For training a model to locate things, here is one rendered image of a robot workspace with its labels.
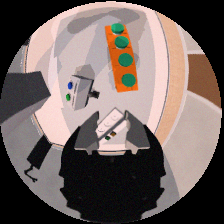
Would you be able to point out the orange test tube rack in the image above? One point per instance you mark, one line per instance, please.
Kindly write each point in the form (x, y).
(119, 70)

